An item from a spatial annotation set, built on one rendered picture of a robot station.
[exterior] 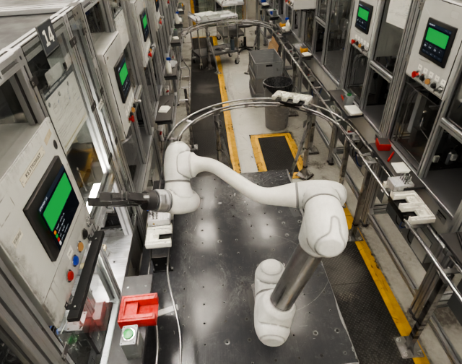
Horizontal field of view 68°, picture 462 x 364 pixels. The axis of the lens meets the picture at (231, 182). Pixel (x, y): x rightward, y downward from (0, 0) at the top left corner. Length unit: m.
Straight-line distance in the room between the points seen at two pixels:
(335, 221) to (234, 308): 0.91
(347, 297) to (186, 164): 1.83
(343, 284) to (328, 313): 0.98
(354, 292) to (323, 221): 1.73
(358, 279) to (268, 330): 1.48
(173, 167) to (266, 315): 0.74
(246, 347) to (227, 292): 0.32
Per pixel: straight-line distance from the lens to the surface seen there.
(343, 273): 2.94
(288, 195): 1.30
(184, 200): 1.35
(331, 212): 1.18
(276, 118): 4.53
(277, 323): 1.57
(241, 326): 1.84
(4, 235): 0.93
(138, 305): 1.67
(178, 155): 1.37
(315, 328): 1.85
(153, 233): 2.00
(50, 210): 1.07
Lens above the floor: 2.28
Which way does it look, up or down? 38 degrees down
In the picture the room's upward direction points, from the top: 3 degrees counter-clockwise
